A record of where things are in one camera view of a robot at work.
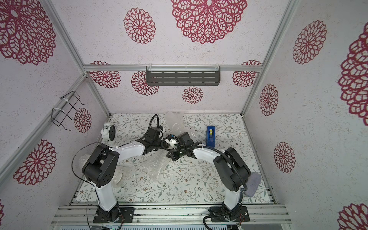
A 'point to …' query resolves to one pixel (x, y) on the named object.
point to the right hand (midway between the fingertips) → (166, 154)
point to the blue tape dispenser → (211, 135)
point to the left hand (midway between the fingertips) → (171, 144)
